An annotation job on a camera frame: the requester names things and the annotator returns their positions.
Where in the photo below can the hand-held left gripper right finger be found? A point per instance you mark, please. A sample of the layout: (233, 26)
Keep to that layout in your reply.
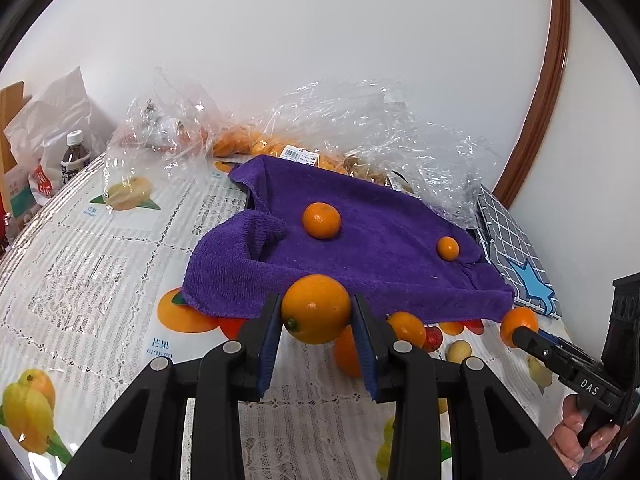
(364, 351)

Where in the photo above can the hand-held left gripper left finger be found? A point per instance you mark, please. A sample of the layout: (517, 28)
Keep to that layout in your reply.
(270, 341)

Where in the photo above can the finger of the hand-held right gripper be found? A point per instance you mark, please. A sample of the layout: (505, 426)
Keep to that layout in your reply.
(529, 342)
(562, 344)

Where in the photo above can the medium orange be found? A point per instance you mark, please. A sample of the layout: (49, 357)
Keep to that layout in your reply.
(511, 319)
(406, 327)
(321, 220)
(348, 356)

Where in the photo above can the large orange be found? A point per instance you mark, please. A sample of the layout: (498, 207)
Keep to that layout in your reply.
(316, 308)

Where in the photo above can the small red fruit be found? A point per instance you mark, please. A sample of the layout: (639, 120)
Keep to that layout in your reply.
(433, 338)

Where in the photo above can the small yellow-green fruit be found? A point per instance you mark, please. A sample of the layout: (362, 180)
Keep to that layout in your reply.
(458, 351)

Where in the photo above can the small orange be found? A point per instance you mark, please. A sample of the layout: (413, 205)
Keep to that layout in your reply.
(448, 248)

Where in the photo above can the person's right hand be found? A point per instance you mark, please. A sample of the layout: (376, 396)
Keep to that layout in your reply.
(570, 435)

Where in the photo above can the grey checked cloth blue star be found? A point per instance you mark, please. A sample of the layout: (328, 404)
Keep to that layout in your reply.
(505, 240)

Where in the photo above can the purple towel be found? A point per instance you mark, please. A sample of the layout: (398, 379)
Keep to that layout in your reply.
(390, 240)

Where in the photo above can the fruit print lace tablecloth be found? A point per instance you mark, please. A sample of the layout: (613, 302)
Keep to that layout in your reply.
(100, 270)

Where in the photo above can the pile of bagged oranges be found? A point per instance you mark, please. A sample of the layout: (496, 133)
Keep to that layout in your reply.
(240, 142)

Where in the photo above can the small clear plastic bag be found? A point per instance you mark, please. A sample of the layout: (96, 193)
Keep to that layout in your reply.
(150, 160)

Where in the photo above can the large crumpled clear plastic bag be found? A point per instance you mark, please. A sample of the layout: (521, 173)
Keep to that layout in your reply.
(400, 125)

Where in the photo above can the plastic bottle with white cap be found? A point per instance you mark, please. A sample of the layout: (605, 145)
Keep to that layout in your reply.
(75, 157)

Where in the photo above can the red and white packet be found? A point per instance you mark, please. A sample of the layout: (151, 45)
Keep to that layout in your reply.
(42, 180)

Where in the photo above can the red paper bag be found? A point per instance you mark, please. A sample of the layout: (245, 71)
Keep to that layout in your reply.
(4, 232)

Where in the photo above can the green and white box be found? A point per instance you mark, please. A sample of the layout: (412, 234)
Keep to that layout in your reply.
(17, 195)

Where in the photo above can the white bag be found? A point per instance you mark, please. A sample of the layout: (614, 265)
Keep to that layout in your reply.
(55, 110)

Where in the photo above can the brown wooden door frame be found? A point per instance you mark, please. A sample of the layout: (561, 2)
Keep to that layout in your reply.
(545, 100)

